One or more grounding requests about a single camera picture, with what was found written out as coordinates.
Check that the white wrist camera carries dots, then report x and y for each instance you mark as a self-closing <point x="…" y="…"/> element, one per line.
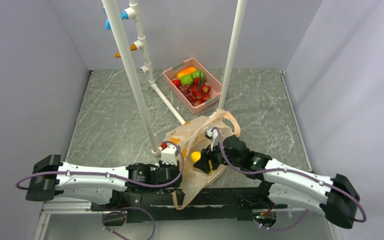
<point x="213" y="134"/>
<point x="169" y="154"/>

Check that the green fake fruit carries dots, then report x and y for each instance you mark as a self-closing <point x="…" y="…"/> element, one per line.
<point x="186" y="79"/>

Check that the translucent orange plastic bag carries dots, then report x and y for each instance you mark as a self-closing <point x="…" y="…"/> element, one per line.
<point x="190" y="137"/>

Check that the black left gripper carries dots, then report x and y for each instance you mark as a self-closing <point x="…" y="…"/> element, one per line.
<point x="162" y="165"/>

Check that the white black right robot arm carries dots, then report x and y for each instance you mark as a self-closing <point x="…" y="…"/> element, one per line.
<point x="335" y="198"/>

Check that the yellow fake lemon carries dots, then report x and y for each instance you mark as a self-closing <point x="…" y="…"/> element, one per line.
<point x="195" y="156"/>

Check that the red fake grape bunch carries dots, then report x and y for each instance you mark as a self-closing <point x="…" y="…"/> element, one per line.
<point x="186" y="92"/>

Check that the blue plastic faucet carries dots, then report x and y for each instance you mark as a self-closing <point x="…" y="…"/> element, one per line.
<point x="124" y="16"/>

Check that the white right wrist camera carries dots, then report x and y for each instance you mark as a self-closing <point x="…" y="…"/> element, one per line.
<point x="213" y="134"/>

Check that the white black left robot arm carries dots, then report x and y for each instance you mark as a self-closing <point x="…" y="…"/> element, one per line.
<point x="52" y="178"/>

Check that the red fake strawberry bunch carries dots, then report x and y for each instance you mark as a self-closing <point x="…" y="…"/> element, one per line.
<point x="200" y="91"/>

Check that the yellow orange fake mango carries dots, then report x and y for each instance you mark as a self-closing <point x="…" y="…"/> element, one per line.
<point x="186" y="71"/>

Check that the orange brass faucet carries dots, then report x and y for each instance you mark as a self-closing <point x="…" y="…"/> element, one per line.
<point x="133" y="47"/>

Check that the white PVC pipe frame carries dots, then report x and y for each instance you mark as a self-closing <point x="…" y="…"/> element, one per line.
<point x="116" y="23"/>

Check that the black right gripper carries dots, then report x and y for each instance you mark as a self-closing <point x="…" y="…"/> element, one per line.
<point x="203" y="163"/>

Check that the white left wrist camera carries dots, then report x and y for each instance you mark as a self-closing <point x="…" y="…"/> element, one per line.
<point x="169" y="154"/>

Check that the pink perforated plastic basket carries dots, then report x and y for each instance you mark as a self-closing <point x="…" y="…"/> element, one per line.
<point x="216" y="86"/>

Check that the red fake fruit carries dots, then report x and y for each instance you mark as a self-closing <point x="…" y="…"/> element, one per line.
<point x="177" y="83"/>

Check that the green fake custard apple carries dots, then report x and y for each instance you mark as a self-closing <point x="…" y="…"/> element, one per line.
<point x="200" y="75"/>

